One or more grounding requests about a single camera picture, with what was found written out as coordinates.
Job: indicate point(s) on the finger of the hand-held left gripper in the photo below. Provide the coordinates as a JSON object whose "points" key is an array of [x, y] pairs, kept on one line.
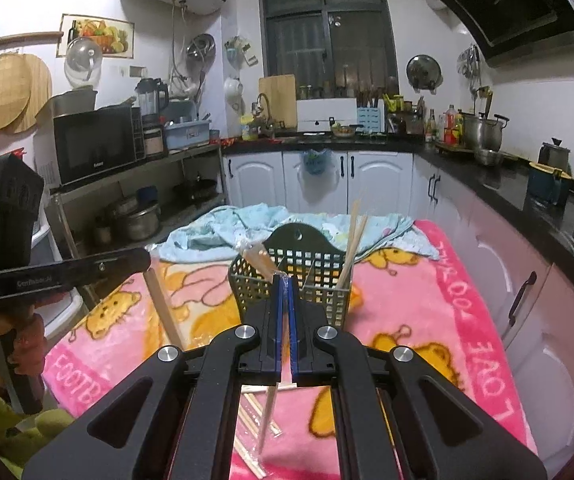
{"points": [[112, 265]]}

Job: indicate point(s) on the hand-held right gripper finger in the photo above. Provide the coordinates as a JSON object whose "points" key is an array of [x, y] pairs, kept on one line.
{"points": [[293, 340], [281, 340]]}

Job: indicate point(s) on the chopstick pair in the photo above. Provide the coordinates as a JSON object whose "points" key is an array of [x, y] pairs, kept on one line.
{"points": [[164, 307], [261, 261], [349, 240], [359, 239]]}

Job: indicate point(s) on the bunch of chopsticks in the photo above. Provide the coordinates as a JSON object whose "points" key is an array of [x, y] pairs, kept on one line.
{"points": [[254, 405]]}

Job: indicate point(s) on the green plastic utensil basket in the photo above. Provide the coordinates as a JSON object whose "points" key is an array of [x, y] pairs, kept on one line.
{"points": [[317, 247]]}

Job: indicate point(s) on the person's left hand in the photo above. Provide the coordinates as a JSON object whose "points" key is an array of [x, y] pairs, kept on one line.
{"points": [[27, 342]]}

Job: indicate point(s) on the light blue towel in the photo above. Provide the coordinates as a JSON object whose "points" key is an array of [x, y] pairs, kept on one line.
{"points": [[202, 232]]}

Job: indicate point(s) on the black wok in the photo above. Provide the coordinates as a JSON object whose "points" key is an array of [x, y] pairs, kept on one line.
{"points": [[194, 190]]}

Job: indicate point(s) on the black microwave oven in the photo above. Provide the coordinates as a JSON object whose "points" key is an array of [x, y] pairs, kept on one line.
{"points": [[97, 145]]}

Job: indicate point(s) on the metal shelving rack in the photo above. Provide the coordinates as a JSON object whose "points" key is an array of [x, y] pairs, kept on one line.
{"points": [[167, 155]]}

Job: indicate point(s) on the pink printed blanket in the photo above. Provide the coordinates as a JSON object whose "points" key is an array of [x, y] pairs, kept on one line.
{"points": [[417, 310]]}

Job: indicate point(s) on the clear storage canister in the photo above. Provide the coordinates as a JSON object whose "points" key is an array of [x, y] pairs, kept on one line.
{"points": [[153, 142]]}

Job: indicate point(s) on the grey container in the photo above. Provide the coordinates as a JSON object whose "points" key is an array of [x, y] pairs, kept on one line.
{"points": [[72, 102]]}

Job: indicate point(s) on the round wooden board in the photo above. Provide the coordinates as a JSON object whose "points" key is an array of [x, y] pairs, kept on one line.
{"points": [[42, 85]]}

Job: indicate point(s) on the blue-grey dish tub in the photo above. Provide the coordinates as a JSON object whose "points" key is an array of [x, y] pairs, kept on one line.
{"points": [[187, 135]]}

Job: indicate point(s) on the blender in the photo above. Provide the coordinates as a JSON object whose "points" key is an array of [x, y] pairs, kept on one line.
{"points": [[151, 97]]}

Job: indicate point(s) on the glass pot lid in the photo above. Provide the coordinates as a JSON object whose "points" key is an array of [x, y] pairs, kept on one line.
{"points": [[83, 60]]}

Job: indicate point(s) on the blue plastic bag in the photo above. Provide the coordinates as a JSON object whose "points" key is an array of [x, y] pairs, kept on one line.
{"points": [[317, 162]]}

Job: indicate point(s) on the yellow container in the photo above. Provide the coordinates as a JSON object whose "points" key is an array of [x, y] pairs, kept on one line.
{"points": [[249, 129]]}

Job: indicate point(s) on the kitchen faucet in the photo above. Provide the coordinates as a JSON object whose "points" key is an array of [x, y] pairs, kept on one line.
{"points": [[267, 127]]}

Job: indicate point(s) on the bowl of food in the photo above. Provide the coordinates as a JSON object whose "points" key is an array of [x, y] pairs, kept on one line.
{"points": [[343, 131]]}

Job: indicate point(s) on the white hanging teapot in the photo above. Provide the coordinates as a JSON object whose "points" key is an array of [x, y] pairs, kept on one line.
{"points": [[233, 87]]}

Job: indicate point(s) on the blue knife block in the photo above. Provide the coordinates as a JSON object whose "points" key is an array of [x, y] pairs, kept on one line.
{"points": [[369, 120]]}

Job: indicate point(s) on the wooden cutting board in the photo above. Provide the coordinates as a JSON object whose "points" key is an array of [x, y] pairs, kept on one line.
{"points": [[278, 100]]}

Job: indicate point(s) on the hanging steel bowl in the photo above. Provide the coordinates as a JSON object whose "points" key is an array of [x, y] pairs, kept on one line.
{"points": [[202, 47]]}

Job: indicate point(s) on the cluster of condiment containers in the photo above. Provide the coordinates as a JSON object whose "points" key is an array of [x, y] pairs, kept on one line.
{"points": [[402, 120]]}

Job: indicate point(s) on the hanging packets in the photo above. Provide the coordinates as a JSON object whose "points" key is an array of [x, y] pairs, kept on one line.
{"points": [[241, 52]]}

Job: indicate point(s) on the row of windowsill jars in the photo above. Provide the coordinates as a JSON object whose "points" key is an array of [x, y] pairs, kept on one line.
{"points": [[317, 92]]}

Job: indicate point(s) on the dark glass sauce bottle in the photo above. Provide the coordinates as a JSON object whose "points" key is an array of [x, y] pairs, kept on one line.
{"points": [[430, 127]]}

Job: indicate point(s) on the red label sauce bottle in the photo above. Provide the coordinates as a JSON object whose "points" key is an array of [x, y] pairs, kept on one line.
{"points": [[450, 127]]}

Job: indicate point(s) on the dark window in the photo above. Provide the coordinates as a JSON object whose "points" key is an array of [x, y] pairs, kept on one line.
{"points": [[292, 60]]}

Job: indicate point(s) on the large steel stockpot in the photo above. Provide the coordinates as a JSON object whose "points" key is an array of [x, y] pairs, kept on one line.
{"points": [[482, 132]]}

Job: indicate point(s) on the blue enamel pot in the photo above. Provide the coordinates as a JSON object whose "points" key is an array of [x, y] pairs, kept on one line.
{"points": [[547, 185]]}

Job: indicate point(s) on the hanging steel pot lid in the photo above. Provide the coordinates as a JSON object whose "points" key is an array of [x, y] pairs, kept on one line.
{"points": [[423, 72]]}

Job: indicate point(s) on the dark lidded pot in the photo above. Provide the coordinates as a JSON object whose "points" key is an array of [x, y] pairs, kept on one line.
{"points": [[554, 152]]}

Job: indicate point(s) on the hanging kitchen tools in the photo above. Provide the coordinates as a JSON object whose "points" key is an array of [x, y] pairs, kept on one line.
{"points": [[469, 62]]}

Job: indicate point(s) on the black range hood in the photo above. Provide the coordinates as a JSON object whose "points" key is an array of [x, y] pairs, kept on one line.
{"points": [[507, 5]]}

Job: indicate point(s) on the wooden wall shelf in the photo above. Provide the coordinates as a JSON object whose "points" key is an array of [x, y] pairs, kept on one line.
{"points": [[17, 38]]}

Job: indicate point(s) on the fruit wall poster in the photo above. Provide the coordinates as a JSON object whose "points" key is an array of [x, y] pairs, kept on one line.
{"points": [[102, 35]]}

